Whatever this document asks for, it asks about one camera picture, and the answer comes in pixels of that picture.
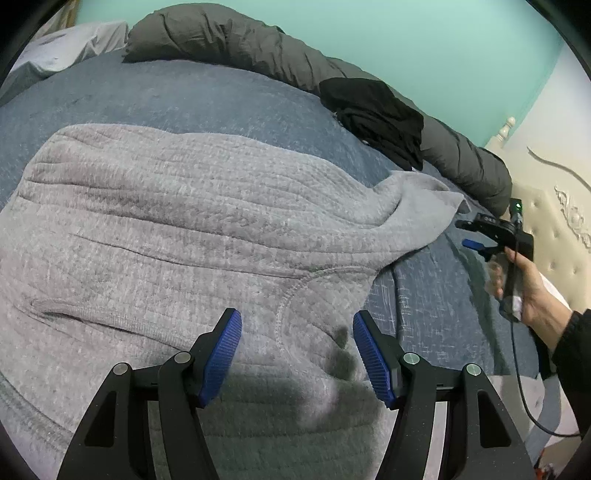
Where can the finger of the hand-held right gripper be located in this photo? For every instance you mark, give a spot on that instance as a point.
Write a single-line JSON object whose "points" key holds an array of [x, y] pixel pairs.
{"points": [[473, 244], [468, 225]]}

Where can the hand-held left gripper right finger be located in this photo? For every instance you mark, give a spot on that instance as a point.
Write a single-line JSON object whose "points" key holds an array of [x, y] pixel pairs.
{"points": [[374, 360]]}

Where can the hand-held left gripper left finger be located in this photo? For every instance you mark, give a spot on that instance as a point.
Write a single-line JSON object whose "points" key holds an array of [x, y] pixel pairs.
{"points": [[221, 355]]}

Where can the grey fleece sweatshirt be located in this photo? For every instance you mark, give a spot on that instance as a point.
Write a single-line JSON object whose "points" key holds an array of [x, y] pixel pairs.
{"points": [[184, 221]]}

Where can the person's right hand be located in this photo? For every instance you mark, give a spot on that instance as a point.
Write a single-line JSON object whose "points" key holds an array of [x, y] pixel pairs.
{"points": [[540, 295]]}

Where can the cream tufted bed headboard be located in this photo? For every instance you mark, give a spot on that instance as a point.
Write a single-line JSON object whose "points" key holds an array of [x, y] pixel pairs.
{"points": [[554, 217]]}

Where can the black crumpled garment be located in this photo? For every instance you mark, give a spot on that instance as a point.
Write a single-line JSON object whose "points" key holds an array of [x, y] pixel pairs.
{"points": [[374, 120]]}

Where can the dark grey rolled duvet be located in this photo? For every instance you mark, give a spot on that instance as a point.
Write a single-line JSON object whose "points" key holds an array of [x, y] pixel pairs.
{"points": [[258, 50]]}

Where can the bed with blue sheet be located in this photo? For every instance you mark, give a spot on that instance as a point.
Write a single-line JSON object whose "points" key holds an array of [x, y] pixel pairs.
{"points": [[138, 92]]}

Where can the light grey pillow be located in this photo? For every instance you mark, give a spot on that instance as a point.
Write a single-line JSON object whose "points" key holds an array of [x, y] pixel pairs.
{"points": [[60, 50]]}

